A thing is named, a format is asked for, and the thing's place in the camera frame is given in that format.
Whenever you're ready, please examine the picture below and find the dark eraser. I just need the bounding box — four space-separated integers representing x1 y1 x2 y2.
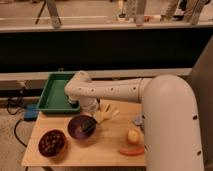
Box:
82 120 97 133

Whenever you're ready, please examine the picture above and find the purple bowl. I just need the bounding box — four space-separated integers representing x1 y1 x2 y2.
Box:
67 115 97 140

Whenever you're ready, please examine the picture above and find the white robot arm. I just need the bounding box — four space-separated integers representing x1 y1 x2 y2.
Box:
65 71 205 171

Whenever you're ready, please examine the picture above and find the dark red patterned bowl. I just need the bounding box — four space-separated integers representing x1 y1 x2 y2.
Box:
38 130 66 158

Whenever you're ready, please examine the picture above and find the yellow banana toy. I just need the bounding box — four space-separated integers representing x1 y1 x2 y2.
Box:
93 103 121 124

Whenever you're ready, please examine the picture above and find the green plastic tray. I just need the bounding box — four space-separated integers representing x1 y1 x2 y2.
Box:
37 73 80 114

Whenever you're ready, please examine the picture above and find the wooden table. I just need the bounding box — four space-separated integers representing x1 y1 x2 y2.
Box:
22 100 146 167

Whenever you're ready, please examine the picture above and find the blue cloth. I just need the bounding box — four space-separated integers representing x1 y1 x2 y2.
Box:
133 114 143 126

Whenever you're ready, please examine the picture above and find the yellow apple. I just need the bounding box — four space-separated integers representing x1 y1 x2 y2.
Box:
126 129 140 145

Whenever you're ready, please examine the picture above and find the blue box on floor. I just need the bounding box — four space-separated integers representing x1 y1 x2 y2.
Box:
24 104 38 121

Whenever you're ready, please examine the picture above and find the red sausage toy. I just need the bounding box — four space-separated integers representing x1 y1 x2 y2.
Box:
118 147 145 156

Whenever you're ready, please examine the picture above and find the black floor cable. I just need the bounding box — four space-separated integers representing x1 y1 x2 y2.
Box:
6 97 29 148

